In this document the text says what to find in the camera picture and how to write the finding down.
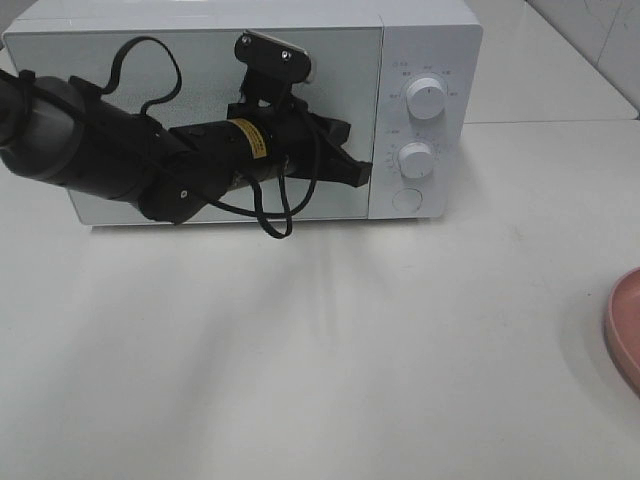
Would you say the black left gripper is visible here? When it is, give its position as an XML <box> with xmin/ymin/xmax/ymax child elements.
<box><xmin>169</xmin><ymin>30</ymin><xmax>372</xmax><ymax>188</ymax></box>

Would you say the white microwave door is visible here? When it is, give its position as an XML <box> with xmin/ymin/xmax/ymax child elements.
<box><xmin>2</xmin><ymin>27</ymin><xmax>386</xmax><ymax>227</ymax></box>

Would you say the white microwave knob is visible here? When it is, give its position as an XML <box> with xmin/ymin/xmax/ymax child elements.
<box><xmin>398</xmin><ymin>142</ymin><xmax>436</xmax><ymax>179</ymax></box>
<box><xmin>405</xmin><ymin>74</ymin><xmax>447</xmax><ymax>120</ymax></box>

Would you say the round white door button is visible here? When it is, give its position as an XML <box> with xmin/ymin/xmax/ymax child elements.
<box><xmin>392</xmin><ymin>188</ymin><xmax>423</xmax><ymax>215</ymax></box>

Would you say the pink round plate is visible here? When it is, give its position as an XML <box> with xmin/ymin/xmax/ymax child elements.
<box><xmin>604</xmin><ymin>268</ymin><xmax>639</xmax><ymax>395</ymax></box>

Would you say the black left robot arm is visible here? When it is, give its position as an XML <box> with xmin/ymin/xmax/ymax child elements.
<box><xmin>1</xmin><ymin>30</ymin><xmax>372</xmax><ymax>238</ymax></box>

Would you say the white microwave oven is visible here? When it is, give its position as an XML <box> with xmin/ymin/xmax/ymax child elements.
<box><xmin>2</xmin><ymin>1</ymin><xmax>483</xmax><ymax>220</ymax></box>

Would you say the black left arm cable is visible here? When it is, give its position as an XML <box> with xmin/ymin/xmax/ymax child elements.
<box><xmin>99</xmin><ymin>37</ymin><xmax>321</xmax><ymax>241</ymax></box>

